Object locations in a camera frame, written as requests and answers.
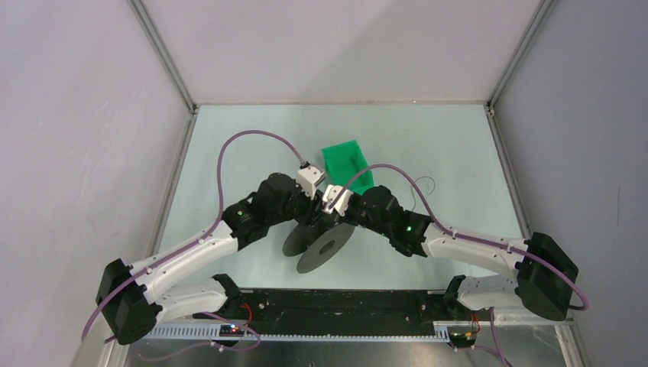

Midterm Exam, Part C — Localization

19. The right controller board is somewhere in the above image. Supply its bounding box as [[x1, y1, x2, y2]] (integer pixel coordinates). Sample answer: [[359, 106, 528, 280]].
[[448, 332, 477, 350]]

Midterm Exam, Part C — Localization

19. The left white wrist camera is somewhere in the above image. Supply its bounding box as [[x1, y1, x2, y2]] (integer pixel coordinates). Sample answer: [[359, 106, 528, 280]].
[[295, 162, 326, 200]]

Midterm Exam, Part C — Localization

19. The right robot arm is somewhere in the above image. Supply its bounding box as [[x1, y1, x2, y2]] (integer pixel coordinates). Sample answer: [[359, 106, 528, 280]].
[[322, 185, 578, 321]]

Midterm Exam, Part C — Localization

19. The aluminium frame right post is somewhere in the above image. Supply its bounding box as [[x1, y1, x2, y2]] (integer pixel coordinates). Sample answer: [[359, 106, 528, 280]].
[[486, 0, 558, 109]]

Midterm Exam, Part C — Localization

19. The controller board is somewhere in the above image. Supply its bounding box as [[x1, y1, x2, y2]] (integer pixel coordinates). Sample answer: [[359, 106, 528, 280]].
[[448, 332, 477, 350], [219, 324, 246, 338]]

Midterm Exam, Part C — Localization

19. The aluminium frame left post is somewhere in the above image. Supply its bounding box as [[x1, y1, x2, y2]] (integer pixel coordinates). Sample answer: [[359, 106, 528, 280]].
[[128, 0, 197, 115]]

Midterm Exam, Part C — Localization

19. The thin dark wire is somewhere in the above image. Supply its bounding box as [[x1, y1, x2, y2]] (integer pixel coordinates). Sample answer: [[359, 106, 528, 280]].
[[410, 176, 436, 214]]

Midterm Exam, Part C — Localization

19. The green plastic bin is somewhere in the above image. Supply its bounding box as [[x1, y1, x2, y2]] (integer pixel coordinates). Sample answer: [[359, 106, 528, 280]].
[[321, 140, 368, 186]]

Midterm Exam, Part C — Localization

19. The left controller board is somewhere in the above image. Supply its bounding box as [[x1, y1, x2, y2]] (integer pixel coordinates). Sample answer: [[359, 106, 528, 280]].
[[219, 324, 246, 338]]

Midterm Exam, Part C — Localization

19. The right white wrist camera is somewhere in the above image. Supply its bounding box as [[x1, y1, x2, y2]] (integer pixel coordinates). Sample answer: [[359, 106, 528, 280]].
[[322, 185, 353, 216]]

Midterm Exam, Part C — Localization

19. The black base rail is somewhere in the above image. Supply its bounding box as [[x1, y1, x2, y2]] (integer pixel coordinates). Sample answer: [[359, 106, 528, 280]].
[[217, 288, 471, 336]]

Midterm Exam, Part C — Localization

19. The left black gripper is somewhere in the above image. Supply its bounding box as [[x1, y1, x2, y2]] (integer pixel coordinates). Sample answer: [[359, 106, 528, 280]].
[[267, 180, 327, 228]]

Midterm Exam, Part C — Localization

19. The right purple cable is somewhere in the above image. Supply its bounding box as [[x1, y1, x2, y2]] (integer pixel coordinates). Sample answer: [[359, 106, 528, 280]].
[[329, 163, 590, 311]]

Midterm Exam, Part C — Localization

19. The grey perforated cable spool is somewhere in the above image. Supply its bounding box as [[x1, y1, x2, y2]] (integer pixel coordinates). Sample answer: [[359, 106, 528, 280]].
[[282, 222, 355, 274]]

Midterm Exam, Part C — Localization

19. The aluminium frame post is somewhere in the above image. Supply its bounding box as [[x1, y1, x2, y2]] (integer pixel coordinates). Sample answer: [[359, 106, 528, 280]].
[[486, 0, 558, 109], [128, 0, 197, 115]]

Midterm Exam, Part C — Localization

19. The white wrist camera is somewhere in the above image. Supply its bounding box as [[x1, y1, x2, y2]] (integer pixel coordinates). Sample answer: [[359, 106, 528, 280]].
[[295, 162, 326, 200], [322, 185, 353, 216]]

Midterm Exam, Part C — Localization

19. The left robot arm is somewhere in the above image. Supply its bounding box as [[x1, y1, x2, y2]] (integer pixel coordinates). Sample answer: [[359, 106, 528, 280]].
[[96, 166, 326, 345]]

